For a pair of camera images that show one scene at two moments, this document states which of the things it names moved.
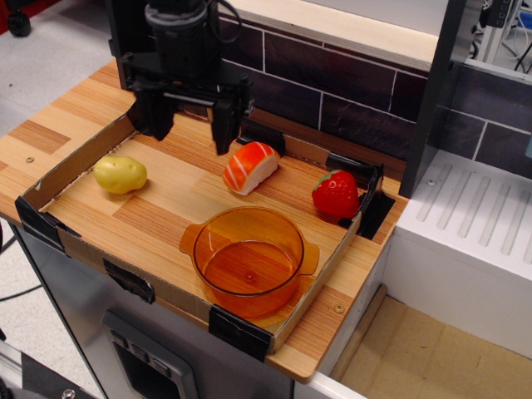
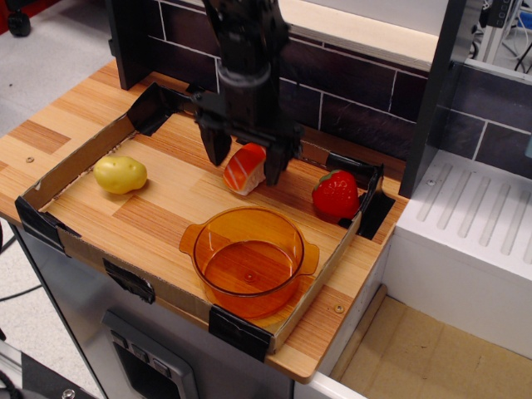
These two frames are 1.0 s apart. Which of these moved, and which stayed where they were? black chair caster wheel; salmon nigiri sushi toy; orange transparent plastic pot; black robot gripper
Moved: black robot gripper
Stayed: black chair caster wheel; salmon nigiri sushi toy; orange transparent plastic pot
